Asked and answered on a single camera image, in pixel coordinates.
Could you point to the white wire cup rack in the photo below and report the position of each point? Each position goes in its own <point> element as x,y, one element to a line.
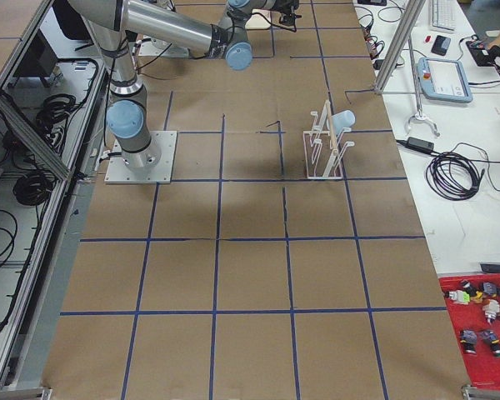
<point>323,148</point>

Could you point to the blue teach pendant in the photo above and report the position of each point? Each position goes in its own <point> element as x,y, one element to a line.
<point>443,80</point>

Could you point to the long reach grabber tool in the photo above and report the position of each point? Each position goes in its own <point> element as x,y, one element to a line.
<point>419,116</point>

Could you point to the white keyboard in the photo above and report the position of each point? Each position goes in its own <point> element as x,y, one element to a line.
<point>441,15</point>

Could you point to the red parts tray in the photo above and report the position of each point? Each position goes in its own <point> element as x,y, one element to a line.
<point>473,303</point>

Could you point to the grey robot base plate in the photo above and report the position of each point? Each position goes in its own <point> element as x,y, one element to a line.
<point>154,165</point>

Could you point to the light blue plastic cup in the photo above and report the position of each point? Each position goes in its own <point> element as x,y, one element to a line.
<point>342,120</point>

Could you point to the aluminium frame post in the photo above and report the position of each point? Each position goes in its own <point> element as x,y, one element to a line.
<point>401,35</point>

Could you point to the black smartphone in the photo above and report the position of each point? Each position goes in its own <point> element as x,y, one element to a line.
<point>441,45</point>

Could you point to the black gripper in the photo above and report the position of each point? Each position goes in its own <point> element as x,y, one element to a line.
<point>288,17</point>

